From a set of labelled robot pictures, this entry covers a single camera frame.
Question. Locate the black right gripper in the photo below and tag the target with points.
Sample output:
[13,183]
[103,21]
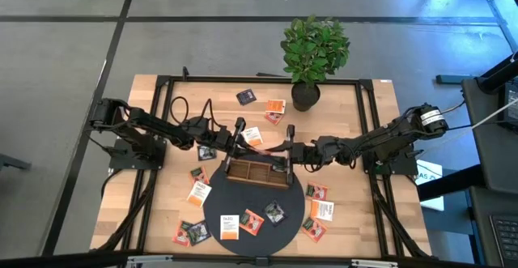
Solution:
[307,152]

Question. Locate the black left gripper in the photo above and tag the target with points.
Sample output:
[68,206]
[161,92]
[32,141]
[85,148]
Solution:
[224,138]

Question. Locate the orange peach tea packet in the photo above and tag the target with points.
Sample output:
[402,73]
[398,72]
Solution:
[314,229]
[274,119]
[251,222]
[198,175]
[317,193]
[267,153]
[180,235]

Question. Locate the white orange Tazo tea packet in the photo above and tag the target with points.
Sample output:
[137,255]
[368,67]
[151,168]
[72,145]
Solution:
[229,227]
[199,194]
[323,210]
[276,106]
[253,135]

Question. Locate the dark blackcurrant tea packet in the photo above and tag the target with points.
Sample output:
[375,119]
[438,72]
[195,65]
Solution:
[206,153]
[199,232]
[279,168]
[275,213]

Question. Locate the wooden three-compartment tray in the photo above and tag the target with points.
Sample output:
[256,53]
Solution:
[251,173]

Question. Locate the dark blue tea packet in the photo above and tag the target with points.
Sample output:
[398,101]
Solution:
[246,97]

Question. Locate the green potted plant black pot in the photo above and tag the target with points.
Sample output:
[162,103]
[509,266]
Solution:
[313,49]

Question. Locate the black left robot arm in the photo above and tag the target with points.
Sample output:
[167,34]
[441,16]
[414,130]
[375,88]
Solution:
[158,126]

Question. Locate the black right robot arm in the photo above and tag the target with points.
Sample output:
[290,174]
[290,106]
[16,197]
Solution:
[384,138]

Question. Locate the round dark woven placemat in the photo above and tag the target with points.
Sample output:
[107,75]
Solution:
[251,203]

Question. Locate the white paper sign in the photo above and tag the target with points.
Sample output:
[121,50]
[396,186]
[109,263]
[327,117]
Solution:
[425,167]

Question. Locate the black diagonal desk beam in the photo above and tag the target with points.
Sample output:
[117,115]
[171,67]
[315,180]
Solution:
[449,185]

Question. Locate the black desk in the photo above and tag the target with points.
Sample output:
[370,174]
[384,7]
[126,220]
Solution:
[485,158]

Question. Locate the black keyboard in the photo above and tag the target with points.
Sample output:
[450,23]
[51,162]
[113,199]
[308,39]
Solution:
[506,235]

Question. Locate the black metal table frame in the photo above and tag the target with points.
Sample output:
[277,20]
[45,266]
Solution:
[243,79]

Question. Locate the small black post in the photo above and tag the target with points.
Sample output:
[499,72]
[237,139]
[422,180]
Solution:
[185,73]

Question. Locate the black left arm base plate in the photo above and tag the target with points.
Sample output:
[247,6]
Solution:
[121,160]

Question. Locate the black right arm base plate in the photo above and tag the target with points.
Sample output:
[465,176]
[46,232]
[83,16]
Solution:
[406,167]

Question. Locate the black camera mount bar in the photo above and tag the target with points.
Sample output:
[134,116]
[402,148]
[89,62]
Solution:
[81,262]

